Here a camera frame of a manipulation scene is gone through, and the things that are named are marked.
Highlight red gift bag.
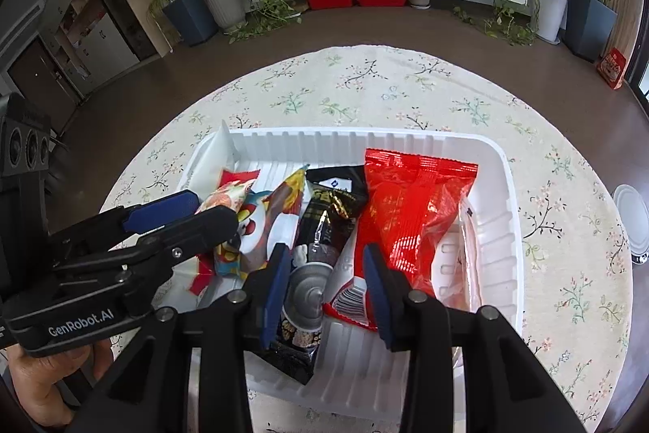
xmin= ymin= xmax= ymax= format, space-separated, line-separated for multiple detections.
xmin=596 ymin=47 xmax=628 ymax=90

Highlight white plastic tray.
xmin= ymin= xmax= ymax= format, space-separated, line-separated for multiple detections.
xmin=174 ymin=120 xmax=526 ymax=417

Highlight light pink long packet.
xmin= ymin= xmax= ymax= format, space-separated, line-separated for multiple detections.
xmin=438 ymin=197 xmax=483 ymax=312

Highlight pale green snack pouch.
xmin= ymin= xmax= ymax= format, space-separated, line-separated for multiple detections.
xmin=187 ymin=121 xmax=239 ymax=201

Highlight plant white ribbed pot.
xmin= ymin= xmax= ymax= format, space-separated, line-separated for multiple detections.
xmin=204 ymin=0 xmax=245 ymax=34

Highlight floral round tablecloth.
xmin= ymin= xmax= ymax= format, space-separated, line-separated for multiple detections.
xmin=105 ymin=45 xmax=632 ymax=431

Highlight blue panda snack bag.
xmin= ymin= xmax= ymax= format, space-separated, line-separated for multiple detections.
xmin=219 ymin=166 xmax=306 ymax=279

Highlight red white biscuit packet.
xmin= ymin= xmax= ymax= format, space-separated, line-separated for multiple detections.
xmin=189 ymin=169 xmax=260 ymax=298

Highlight person's left hand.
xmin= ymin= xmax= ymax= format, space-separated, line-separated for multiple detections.
xmin=6 ymin=340 xmax=113 ymax=427

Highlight large red chip bag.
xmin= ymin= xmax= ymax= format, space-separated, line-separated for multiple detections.
xmin=323 ymin=149 xmax=479 ymax=331

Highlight black swirl cookie packet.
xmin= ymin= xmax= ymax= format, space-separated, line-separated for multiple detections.
xmin=264 ymin=165 xmax=367 ymax=385

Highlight grey round trash bin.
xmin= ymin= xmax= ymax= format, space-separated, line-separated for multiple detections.
xmin=613 ymin=183 xmax=649 ymax=266

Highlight wooden storage cabinet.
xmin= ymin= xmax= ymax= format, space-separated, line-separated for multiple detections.
xmin=1 ymin=0 xmax=170 ymax=124

